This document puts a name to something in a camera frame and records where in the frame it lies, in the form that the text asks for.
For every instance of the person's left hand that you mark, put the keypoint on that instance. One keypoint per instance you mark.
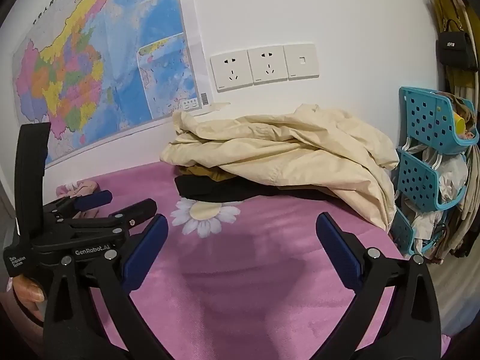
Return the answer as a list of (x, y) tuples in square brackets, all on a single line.
[(30, 292)]

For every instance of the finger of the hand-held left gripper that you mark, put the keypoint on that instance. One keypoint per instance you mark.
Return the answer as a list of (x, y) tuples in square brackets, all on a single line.
[(138, 210), (93, 199)]

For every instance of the beige hanging garments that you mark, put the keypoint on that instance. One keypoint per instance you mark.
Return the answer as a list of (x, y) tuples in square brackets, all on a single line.
[(468, 202)]

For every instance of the white wall socket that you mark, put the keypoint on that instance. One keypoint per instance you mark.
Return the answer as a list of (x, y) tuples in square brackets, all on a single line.
[(230, 71), (268, 65)]

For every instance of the pink garment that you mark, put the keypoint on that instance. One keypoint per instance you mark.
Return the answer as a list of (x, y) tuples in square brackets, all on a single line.
[(80, 188)]

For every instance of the black handbag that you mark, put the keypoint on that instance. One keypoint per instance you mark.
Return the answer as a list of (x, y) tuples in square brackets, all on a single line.
[(455, 50)]

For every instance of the pink printed blanket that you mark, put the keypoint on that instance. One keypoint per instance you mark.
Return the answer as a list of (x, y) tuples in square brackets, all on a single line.
[(243, 288)]

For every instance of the white plastic bag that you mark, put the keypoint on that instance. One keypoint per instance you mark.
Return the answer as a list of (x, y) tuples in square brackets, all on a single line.
[(452, 176)]

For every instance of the colourful wall map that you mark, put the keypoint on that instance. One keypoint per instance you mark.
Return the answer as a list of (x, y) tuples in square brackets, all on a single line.
[(93, 63)]

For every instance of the cream garment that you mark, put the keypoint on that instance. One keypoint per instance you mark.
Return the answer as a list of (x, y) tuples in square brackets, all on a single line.
[(292, 150)]

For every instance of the yellow plastic cup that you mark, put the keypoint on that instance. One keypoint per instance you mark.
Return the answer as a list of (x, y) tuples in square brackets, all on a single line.
[(459, 124)]

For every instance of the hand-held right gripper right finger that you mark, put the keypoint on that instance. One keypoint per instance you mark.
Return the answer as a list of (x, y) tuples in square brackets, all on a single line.
[(337, 247)]

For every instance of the black garment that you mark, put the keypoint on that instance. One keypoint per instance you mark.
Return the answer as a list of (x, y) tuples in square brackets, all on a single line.
[(217, 191)]

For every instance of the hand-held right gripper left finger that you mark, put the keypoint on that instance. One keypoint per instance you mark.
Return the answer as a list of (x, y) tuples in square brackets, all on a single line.
[(146, 255)]

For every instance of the olive garment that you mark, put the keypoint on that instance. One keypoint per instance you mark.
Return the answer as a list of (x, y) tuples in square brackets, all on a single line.
[(210, 174)]

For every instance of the blue plastic storage rack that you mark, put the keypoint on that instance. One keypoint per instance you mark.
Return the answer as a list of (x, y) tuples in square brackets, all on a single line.
[(423, 123)]

